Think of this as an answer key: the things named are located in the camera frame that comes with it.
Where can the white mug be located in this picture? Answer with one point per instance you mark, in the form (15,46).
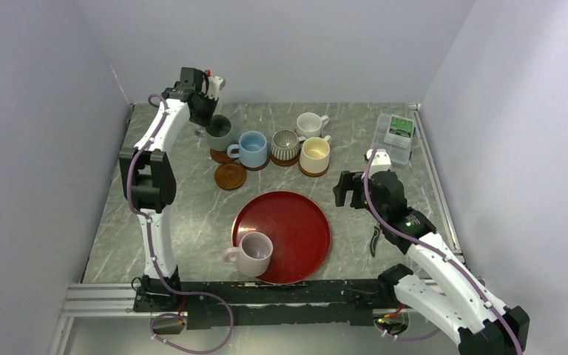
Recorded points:
(310,124)

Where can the grey-green mug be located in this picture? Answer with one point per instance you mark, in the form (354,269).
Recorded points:
(221,133)

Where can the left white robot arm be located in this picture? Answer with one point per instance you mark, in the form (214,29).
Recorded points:
(148,180)

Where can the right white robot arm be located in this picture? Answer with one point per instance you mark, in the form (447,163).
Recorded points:
(475,319)

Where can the brown coaster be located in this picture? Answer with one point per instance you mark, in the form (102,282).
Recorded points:
(230,176)
(220,157)
(285,163)
(313,174)
(254,169)

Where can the blue mug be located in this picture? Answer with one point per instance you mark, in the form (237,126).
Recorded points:
(251,150)

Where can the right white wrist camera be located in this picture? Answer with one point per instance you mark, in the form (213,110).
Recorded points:
(380,161)

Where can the clear plastic parts box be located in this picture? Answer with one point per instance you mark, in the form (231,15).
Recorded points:
(394,134)

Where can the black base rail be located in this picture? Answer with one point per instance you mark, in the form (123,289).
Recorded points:
(274,299)

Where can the lilac mug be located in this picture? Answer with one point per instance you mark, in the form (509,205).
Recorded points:
(252,255)

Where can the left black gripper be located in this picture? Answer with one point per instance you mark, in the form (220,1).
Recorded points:
(205,121)

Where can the grey ribbed mug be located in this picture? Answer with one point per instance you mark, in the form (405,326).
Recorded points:
(286,144)

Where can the red round tray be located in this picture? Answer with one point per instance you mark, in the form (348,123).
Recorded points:
(298,228)

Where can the black handled pliers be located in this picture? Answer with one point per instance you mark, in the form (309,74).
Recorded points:
(377,233)

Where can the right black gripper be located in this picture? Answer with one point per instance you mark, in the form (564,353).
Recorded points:
(349,180)

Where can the cream yellow mug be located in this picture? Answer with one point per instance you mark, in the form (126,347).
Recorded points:
(315,153)

